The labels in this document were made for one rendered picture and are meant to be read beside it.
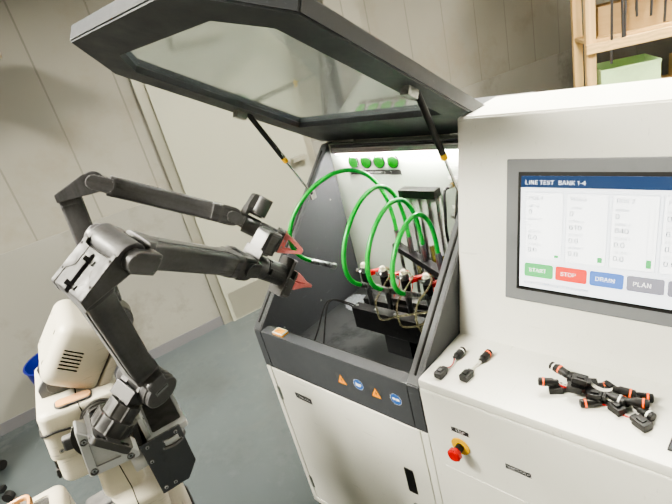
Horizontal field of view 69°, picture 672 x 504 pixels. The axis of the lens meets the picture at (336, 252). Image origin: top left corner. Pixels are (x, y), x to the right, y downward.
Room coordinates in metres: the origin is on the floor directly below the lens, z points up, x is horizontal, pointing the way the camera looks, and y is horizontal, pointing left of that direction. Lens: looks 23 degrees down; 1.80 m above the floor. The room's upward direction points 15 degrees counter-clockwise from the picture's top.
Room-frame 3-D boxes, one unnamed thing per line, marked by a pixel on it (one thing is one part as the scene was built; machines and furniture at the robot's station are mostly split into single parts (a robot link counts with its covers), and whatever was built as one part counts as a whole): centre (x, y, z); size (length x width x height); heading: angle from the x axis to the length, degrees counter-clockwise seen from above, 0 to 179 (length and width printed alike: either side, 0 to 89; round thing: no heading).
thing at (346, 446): (1.26, 0.12, 0.44); 0.65 x 0.02 x 0.68; 42
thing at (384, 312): (1.34, -0.15, 0.91); 0.34 x 0.10 x 0.15; 42
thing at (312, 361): (1.27, 0.10, 0.87); 0.62 x 0.04 x 0.16; 42
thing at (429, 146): (1.61, -0.27, 1.43); 0.54 x 0.03 x 0.02; 42
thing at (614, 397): (0.79, -0.46, 1.01); 0.23 x 0.11 x 0.06; 42
